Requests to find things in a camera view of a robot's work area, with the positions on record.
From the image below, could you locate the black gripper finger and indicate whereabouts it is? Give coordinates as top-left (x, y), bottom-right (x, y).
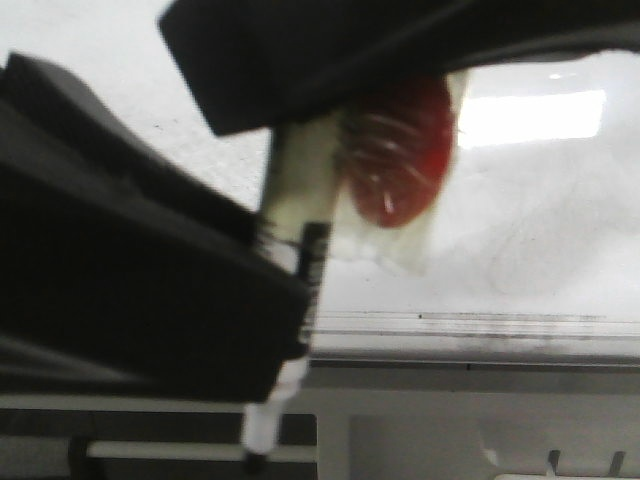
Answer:
top-left (158, 1), bottom-right (639, 136)
top-left (1, 52), bottom-right (309, 402)

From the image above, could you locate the white black whiteboard marker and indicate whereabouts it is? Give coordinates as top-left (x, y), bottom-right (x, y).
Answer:
top-left (240, 59), bottom-right (469, 475)

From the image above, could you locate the white metal table frame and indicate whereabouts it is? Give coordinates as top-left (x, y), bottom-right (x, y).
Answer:
top-left (1, 362), bottom-right (639, 479)

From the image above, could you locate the white whiteboard with aluminium frame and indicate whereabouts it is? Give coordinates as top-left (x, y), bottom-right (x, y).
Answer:
top-left (1, 1), bottom-right (639, 363)

